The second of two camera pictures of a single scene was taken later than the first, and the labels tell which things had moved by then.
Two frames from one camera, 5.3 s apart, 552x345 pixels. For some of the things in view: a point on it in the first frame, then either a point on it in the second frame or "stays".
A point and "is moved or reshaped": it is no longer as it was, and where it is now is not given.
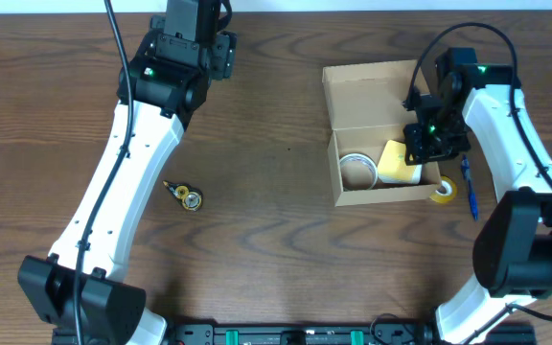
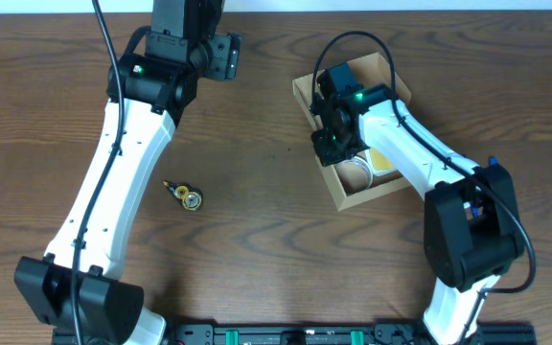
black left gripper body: x=192 y=17 stays
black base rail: x=317 y=333 stays
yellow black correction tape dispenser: x=190 y=198 stays
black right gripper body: x=435 y=145 → x=335 y=154
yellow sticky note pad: x=393 y=168 is moved or reshaped
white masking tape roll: x=358 y=172 stays
